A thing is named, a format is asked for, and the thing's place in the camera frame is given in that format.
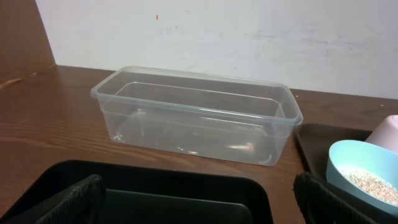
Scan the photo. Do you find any pile of white rice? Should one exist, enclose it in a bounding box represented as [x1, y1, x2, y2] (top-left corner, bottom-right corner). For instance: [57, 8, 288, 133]
[342, 168, 397, 205]

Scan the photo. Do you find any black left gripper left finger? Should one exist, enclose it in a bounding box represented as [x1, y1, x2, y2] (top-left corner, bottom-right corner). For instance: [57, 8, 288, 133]
[2, 174, 106, 224]

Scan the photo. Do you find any brown serving tray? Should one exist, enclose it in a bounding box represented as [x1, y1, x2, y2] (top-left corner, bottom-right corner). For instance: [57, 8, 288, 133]
[294, 123, 398, 224]

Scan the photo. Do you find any clear plastic container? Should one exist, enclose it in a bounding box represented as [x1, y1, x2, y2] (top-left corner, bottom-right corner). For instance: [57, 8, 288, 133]
[91, 67, 303, 166]

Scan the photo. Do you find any black plastic tray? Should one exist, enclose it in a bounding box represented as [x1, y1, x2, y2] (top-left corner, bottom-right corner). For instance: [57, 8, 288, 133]
[1, 160, 273, 223]

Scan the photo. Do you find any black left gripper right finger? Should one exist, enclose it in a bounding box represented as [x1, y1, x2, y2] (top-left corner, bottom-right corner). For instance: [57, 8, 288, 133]
[293, 172, 377, 224]

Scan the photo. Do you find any pink plastic cup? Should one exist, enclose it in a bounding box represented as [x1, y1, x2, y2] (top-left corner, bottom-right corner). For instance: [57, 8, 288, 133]
[366, 115, 398, 154]

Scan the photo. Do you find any light blue small bowl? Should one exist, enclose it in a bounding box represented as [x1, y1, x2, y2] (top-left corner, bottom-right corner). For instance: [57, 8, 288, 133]
[326, 140, 397, 217]

